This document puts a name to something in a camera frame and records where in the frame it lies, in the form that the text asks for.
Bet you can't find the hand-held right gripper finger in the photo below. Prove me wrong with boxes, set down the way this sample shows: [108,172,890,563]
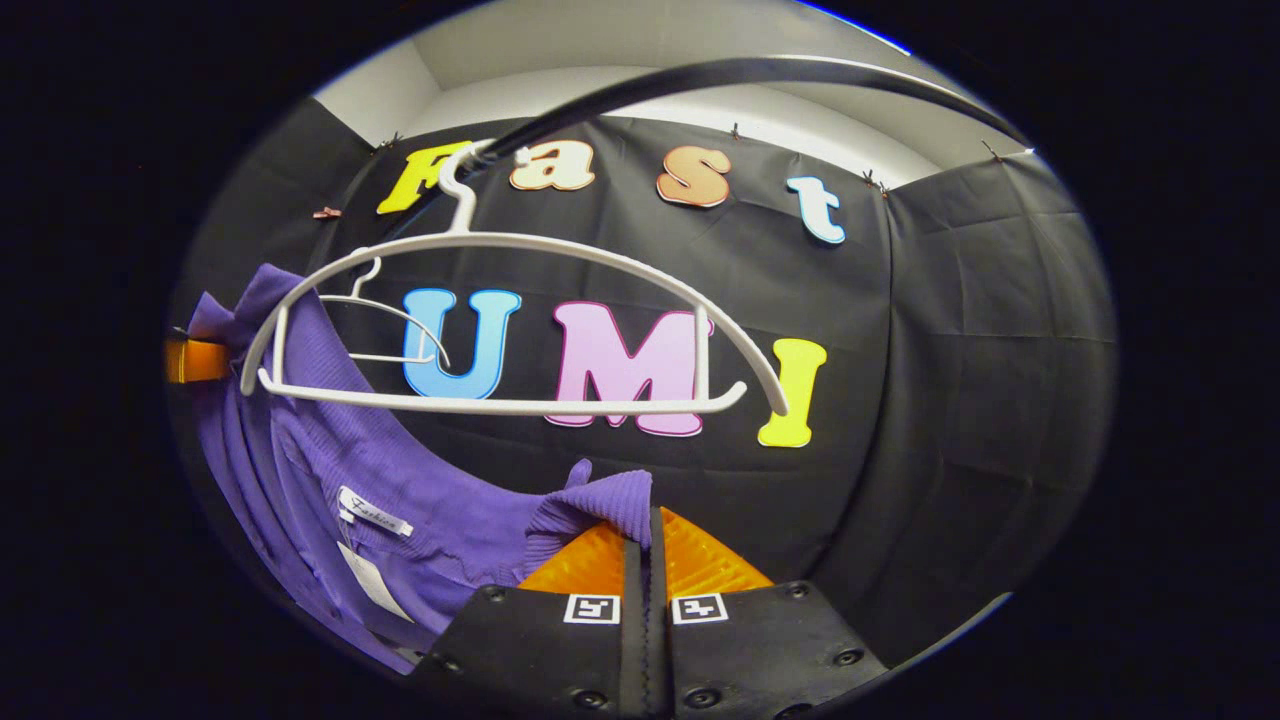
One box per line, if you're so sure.
[650,505,891,720]
[405,518,649,720]

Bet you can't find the white plastic hanger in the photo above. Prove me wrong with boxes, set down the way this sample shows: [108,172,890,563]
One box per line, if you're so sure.
[318,258,453,369]
[240,140,791,419]

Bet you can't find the purple knit cardigan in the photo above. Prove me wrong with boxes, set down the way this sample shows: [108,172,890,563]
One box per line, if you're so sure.
[185,263,656,676]

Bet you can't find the black clothes rack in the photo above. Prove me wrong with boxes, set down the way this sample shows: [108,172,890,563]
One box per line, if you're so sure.
[470,57,1031,166]

